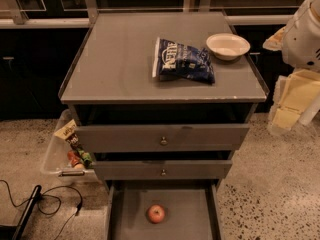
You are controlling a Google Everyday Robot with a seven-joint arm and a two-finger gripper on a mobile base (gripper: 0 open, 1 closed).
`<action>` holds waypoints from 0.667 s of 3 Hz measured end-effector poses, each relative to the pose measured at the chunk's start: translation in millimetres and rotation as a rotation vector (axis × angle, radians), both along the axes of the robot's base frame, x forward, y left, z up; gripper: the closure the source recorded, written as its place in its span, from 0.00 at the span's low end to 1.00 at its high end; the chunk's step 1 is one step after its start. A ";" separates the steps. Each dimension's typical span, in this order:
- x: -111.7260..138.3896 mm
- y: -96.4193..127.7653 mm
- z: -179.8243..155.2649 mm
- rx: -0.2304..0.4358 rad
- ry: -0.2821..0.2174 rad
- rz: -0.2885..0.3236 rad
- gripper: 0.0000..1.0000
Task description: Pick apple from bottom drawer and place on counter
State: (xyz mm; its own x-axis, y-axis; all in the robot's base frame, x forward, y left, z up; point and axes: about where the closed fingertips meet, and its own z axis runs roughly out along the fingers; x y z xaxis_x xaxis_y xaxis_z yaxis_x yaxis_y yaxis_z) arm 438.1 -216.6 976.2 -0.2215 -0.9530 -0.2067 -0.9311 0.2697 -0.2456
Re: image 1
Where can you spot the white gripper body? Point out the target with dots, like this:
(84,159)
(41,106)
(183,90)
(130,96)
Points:
(302,42)

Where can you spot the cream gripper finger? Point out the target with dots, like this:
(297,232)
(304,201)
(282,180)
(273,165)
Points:
(292,96)
(274,42)

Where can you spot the red apple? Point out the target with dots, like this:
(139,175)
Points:
(156,214)

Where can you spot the grey drawer cabinet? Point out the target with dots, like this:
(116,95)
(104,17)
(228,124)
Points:
(162,119)

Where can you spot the grey top drawer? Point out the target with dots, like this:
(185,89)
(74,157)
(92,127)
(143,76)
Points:
(161,138)

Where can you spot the grey drawer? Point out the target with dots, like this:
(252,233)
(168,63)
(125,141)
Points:
(191,210)
(162,170)
(161,138)

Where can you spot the grey bottom drawer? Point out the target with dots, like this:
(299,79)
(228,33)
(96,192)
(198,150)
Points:
(191,210)

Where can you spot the grey middle drawer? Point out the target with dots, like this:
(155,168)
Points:
(162,170)

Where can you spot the white bowl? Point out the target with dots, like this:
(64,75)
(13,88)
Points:
(227,47)

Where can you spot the blue chip bag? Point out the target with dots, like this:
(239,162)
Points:
(182,61)

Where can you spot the green red snack packet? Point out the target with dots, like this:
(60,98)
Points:
(77,156)

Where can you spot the tan snack packet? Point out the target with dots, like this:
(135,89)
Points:
(67,130)

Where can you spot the clear plastic bin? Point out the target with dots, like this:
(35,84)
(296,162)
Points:
(56,162)

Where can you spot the black flat device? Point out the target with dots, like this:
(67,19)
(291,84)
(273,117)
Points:
(15,232)

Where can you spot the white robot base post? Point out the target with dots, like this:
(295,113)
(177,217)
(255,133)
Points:
(310,112)

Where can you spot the metal railing frame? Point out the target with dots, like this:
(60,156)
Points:
(43,13)

